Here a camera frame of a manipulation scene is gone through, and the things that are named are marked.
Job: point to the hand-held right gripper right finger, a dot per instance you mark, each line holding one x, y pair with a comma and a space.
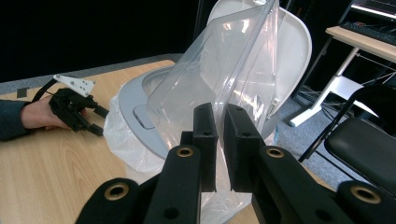
274, 186

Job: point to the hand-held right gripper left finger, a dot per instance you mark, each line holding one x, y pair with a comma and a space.
186, 186

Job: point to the translucent white plastic bag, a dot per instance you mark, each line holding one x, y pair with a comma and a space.
124, 140

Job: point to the clear plastic clamshell container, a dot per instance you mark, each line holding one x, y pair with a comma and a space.
202, 62

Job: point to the dark tape piece on table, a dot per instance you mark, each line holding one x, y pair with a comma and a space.
22, 92

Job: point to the black folding chair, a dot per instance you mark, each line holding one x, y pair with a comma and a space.
364, 146

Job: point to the black keyboard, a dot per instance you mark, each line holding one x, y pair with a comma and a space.
370, 31

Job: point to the desk with white frame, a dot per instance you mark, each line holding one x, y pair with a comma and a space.
336, 84

